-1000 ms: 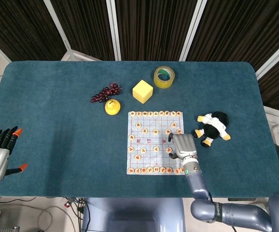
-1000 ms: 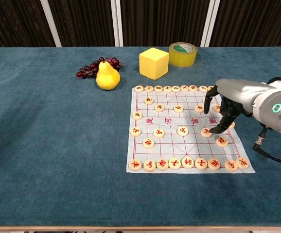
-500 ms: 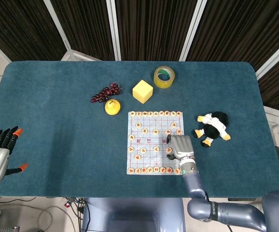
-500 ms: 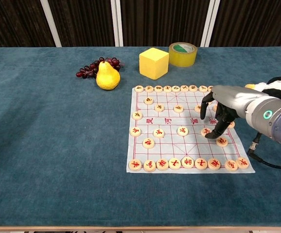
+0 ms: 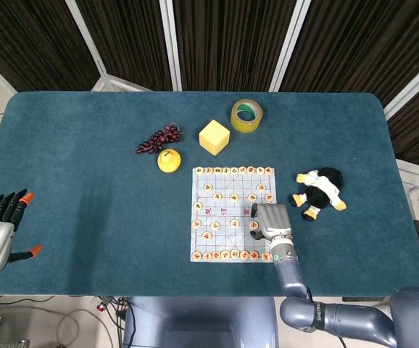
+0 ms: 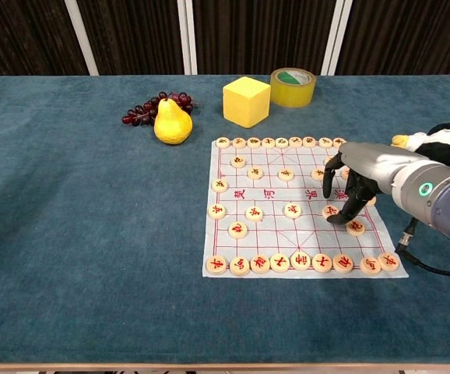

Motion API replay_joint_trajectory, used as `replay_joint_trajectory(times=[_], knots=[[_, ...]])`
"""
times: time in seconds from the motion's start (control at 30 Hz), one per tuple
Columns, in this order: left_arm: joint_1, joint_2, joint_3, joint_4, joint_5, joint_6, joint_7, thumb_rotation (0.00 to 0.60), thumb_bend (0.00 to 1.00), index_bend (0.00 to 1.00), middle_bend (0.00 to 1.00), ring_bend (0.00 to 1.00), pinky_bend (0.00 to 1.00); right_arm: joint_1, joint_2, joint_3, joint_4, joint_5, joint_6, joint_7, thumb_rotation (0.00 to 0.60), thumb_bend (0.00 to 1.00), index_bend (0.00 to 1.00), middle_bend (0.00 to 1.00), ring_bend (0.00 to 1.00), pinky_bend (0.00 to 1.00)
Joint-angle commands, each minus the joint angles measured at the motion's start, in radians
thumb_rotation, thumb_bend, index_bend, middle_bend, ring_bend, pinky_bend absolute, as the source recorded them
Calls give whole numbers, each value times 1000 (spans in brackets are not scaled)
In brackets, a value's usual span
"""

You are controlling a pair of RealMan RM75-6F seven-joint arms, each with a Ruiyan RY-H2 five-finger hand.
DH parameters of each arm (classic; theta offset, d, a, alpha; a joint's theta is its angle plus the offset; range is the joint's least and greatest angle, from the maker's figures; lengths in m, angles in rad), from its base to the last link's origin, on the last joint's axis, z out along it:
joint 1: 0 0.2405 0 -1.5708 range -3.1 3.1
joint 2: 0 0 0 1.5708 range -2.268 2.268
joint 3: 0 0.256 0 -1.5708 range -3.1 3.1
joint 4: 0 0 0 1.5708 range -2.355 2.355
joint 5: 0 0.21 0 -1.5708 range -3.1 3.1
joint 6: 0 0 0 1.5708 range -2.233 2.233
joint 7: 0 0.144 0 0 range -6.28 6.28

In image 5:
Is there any blue-grey robot torso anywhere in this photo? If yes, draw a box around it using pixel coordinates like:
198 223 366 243
123 296 279 348

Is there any white partition base foot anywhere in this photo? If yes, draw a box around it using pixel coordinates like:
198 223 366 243
91 70 153 93

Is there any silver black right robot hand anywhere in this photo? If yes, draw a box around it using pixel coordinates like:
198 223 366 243
249 202 294 241

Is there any black floor cable bundle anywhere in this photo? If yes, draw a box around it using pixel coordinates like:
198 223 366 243
115 296 138 348

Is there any clear packing tape roll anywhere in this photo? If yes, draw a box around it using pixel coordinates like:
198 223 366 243
230 98 264 133

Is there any grey looped floor cable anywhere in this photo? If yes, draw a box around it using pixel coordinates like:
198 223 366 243
57 308 118 348

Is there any dark red grape bunch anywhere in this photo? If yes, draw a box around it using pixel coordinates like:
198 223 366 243
136 123 186 156

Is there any teal velvet table cover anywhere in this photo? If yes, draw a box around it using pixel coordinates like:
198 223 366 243
0 91 419 298

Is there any black white penguin plush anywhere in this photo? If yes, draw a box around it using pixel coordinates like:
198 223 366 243
291 166 347 222

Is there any yellow foam cube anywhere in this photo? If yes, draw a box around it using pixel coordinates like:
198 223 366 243
199 119 231 157

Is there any white xiangqi board sheet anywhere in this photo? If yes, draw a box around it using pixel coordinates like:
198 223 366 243
190 166 276 262

